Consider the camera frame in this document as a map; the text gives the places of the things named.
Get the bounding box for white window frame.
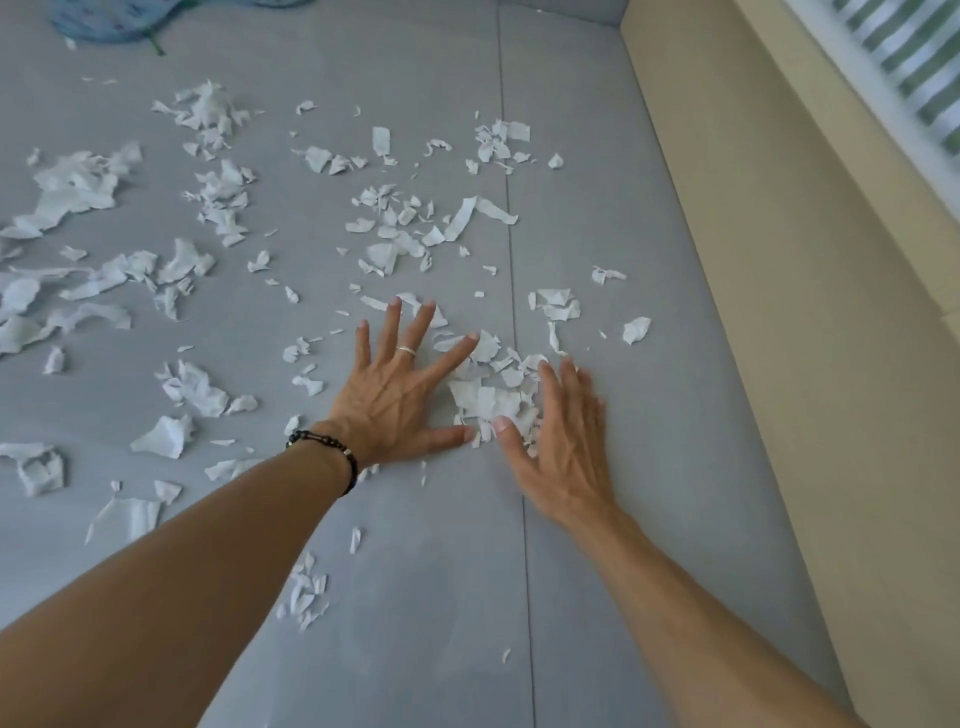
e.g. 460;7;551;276
780;0;960;189

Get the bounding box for beige wall ledge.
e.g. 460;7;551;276
621;0;960;728

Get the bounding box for blue patterned cloth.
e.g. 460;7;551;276
48;0;189;55

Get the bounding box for black beaded bracelet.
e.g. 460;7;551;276
285;429;360;498

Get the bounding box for person's left forearm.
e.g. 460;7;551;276
0;431;361;728

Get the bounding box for person's left hand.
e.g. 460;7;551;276
328;297;481;472

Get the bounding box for person's right hand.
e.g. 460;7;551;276
493;357;622;531

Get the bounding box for gathered white paper heap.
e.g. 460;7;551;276
431;330;552;459

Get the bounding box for scattered white paper scraps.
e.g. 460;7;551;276
0;75;654;665

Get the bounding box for person's right forearm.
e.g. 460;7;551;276
536;502;871;728

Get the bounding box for green white striped curtain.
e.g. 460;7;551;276
832;0;960;140

